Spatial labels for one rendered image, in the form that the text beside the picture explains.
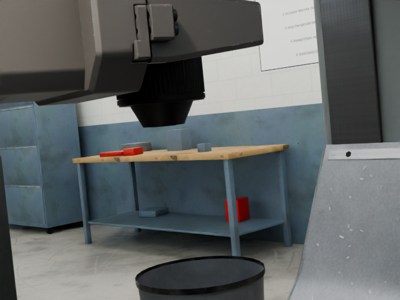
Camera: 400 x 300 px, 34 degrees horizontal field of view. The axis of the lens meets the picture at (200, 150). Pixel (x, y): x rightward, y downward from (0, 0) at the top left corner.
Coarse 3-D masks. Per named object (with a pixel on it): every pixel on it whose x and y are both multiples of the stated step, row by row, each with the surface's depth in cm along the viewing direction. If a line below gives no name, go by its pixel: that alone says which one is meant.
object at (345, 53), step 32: (320, 0) 70; (352, 0) 67; (384, 0) 65; (320, 32) 71; (352, 32) 67; (384, 32) 65; (320, 64) 71; (352, 64) 68; (384, 64) 66; (352, 96) 68; (384, 96) 66; (352, 128) 69; (384, 128) 67
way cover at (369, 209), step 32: (352, 160) 68; (384, 160) 65; (320, 192) 69; (352, 192) 67; (384, 192) 64; (320, 224) 68; (352, 224) 65; (384, 224) 63; (320, 256) 67; (352, 256) 64; (384, 256) 62; (320, 288) 65; (352, 288) 62; (384, 288) 60
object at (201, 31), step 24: (168, 0) 28; (192, 0) 29; (216, 0) 29; (240, 0) 30; (168, 24) 27; (192, 24) 29; (216, 24) 29; (240, 24) 30; (168, 48) 28; (192, 48) 29; (216, 48) 29; (240, 48) 30
